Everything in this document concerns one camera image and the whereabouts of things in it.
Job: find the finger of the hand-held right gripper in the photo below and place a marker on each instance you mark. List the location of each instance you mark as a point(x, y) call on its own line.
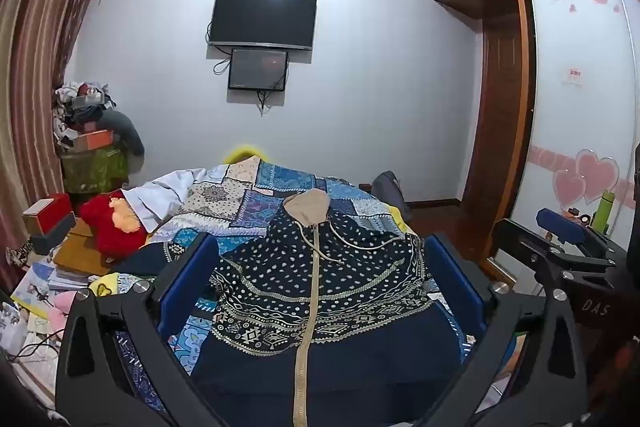
point(560, 223)
point(520, 243)

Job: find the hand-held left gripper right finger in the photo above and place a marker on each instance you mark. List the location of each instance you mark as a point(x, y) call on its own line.
point(450, 274)

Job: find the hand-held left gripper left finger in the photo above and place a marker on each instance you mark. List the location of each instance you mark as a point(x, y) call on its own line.
point(200, 259)

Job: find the navy patterned hooded jacket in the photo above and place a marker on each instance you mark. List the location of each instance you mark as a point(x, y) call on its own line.
point(325, 297)

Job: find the pile of mixed clothes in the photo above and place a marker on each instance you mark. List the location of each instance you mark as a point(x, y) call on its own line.
point(80, 104)

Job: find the green bottle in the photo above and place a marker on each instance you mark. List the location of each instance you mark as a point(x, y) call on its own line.
point(602, 212)

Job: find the white cloth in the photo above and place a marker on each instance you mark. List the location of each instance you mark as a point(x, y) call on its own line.
point(160, 197)

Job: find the white heart-print sliding door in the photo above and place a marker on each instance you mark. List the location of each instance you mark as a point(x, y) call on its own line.
point(575, 132)

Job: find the red plush toy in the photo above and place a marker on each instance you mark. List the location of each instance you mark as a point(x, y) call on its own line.
point(102, 227)

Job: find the grey backpack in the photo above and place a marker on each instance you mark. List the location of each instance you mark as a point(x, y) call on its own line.
point(389, 189)

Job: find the blue patchwork blanket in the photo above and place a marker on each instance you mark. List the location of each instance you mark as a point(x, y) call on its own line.
point(280, 187)

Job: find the wooden box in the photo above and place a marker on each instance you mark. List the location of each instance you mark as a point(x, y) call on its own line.
point(82, 257)

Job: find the stack of books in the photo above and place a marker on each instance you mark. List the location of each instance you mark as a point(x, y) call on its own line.
point(55, 279)

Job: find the grey box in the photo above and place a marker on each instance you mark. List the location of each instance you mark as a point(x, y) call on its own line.
point(55, 234)

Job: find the red white sticker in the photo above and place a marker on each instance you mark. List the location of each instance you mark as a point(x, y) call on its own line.
point(575, 76)

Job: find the pink plush item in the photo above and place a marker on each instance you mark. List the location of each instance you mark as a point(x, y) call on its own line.
point(60, 309)

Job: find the red box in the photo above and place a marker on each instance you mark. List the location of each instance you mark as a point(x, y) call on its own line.
point(52, 207)

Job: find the orange box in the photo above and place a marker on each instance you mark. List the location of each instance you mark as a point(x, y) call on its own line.
point(94, 139)

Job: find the striped brown curtain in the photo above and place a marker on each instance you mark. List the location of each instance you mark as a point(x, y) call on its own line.
point(40, 57)

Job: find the small black wall monitor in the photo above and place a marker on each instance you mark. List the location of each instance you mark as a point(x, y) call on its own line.
point(257, 69)

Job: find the large black wall television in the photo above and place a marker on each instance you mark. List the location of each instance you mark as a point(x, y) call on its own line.
point(262, 19)

